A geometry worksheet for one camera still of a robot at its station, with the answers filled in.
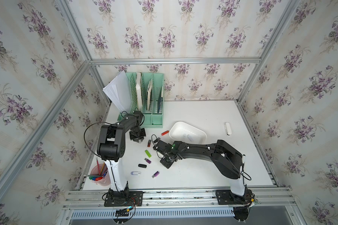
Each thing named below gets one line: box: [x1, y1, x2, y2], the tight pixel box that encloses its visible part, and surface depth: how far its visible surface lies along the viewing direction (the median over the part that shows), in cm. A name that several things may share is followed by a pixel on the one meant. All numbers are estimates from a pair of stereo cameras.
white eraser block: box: [224, 122, 232, 136], surface depth 101 cm
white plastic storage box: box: [169, 121, 208, 144], surface depth 100 cm
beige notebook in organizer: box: [146, 78, 153, 111], surface depth 103 cm
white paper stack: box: [102, 70, 132, 114], surface depth 100 cm
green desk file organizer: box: [117, 72, 165, 128], surface depth 106 cm
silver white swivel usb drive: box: [130, 171, 142, 176], surface depth 84 cm
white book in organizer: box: [135, 72, 143, 111], surface depth 100 cm
